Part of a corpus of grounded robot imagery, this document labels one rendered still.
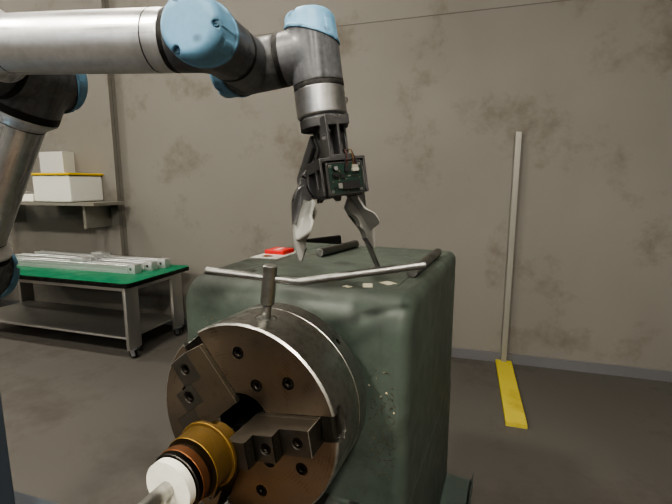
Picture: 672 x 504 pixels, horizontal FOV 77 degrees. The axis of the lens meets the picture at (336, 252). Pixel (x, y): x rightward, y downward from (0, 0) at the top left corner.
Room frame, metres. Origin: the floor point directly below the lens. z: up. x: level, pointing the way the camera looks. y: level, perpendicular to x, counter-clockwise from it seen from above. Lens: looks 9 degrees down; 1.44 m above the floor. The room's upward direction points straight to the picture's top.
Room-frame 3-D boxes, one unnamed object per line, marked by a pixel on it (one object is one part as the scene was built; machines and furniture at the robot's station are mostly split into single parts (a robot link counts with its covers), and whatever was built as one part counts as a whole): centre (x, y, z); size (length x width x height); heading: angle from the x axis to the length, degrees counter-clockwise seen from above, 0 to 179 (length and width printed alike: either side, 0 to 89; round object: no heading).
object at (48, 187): (4.21, 2.64, 1.41); 0.49 x 0.40 x 0.28; 73
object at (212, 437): (0.51, 0.18, 1.08); 0.09 x 0.09 x 0.09; 67
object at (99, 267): (3.92, 2.54, 0.39); 2.15 x 0.82 x 0.78; 73
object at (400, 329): (1.02, -0.01, 1.06); 0.59 x 0.48 x 0.39; 157
